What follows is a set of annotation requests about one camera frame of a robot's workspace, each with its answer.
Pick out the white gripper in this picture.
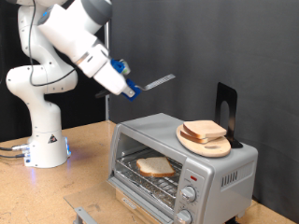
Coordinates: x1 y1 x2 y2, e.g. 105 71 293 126
76 43 136 98

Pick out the slotted spatula with blue block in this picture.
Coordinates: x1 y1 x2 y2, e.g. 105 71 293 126
94 73 177 103

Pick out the white bread slice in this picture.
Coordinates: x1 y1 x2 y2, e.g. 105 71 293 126
182 119 228 140
179 130 222 145
135 156 177 178

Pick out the glass oven door with handle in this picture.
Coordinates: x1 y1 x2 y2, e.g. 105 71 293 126
64 178 176 224

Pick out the silver oven knob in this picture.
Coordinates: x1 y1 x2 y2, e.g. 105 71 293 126
180 186 198 203
175 209 193 224

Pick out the silver toaster oven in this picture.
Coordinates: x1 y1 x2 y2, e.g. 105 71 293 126
107 112 260 224

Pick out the grey metal pole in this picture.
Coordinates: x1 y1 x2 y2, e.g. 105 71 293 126
104 21 111 121

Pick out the black metal bookend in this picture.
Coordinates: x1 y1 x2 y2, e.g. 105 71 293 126
215 82 244 149

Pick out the round wooden cutting board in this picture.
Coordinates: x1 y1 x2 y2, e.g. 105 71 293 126
176 123 232 159

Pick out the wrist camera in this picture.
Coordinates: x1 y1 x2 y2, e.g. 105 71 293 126
120 59 132 77

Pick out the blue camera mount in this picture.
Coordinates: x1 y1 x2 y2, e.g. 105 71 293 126
110 59 126 75

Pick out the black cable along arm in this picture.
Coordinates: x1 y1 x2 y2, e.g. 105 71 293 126
27 0 78 88

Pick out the wire oven rack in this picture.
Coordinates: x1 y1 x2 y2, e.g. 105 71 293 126
115 147 183 210

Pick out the cable with silver connector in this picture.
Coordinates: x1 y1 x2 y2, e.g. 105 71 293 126
0 144 31 152

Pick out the black base cable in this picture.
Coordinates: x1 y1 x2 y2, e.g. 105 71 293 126
0 153 26 160

